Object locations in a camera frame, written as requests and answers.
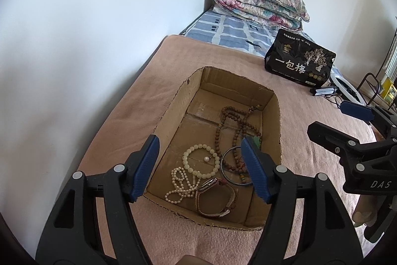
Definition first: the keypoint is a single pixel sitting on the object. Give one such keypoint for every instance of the brown wooden bead mala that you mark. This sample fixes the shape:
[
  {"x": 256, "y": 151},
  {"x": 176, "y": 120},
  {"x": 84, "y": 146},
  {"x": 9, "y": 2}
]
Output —
[{"x": 233, "y": 127}]

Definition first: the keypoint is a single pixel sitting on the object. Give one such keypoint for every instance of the white ring light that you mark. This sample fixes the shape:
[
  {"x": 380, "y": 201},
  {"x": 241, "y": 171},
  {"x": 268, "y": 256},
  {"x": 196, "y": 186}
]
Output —
[{"x": 346, "y": 89}]

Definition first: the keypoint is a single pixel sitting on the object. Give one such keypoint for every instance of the folded floral quilt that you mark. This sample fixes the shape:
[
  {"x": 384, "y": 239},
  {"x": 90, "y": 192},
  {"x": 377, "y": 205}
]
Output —
[{"x": 287, "y": 14}]

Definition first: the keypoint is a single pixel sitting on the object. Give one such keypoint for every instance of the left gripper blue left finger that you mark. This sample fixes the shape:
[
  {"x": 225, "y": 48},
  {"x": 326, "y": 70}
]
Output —
[{"x": 71, "y": 234}]

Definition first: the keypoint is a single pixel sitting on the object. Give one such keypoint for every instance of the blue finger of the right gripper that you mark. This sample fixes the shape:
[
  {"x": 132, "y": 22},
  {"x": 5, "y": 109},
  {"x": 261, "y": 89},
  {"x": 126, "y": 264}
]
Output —
[
  {"x": 333, "y": 140},
  {"x": 357, "y": 111}
]

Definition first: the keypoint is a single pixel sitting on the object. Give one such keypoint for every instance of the dark thin bangle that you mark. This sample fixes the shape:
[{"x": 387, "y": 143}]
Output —
[{"x": 222, "y": 169}]

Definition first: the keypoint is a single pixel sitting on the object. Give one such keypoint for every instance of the red cord jade pendant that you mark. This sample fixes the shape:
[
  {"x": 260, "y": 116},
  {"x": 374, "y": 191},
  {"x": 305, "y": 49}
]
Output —
[{"x": 257, "y": 141}]

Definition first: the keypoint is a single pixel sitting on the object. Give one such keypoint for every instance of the blue checked bed sheet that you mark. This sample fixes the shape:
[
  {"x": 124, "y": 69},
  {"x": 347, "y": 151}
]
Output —
[{"x": 223, "y": 30}]

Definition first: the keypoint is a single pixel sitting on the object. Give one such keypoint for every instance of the yellow box on rack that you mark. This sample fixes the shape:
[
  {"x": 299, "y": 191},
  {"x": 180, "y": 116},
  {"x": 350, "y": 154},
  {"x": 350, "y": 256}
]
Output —
[{"x": 388, "y": 93}]

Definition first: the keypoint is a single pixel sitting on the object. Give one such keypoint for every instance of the open cardboard box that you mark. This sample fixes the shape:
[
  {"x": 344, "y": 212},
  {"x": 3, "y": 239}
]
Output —
[{"x": 200, "y": 174}]

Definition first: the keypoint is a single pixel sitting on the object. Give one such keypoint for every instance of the striped hanging garment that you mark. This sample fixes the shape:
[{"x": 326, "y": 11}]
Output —
[{"x": 390, "y": 65}]

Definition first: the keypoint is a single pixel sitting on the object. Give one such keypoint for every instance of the right hand in glove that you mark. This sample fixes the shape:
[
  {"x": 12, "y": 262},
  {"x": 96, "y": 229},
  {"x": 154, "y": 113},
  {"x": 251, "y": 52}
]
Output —
[{"x": 365, "y": 212}]

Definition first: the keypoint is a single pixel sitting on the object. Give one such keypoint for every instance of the black clothes rack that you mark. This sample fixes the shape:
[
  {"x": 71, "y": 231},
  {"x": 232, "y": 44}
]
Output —
[{"x": 370, "y": 86}]

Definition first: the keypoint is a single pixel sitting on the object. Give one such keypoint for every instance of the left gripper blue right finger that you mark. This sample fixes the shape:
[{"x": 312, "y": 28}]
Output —
[{"x": 327, "y": 234}]

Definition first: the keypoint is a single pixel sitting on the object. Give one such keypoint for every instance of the black folded tripod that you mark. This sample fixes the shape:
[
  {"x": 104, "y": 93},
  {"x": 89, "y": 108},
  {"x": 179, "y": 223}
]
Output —
[{"x": 323, "y": 91}]

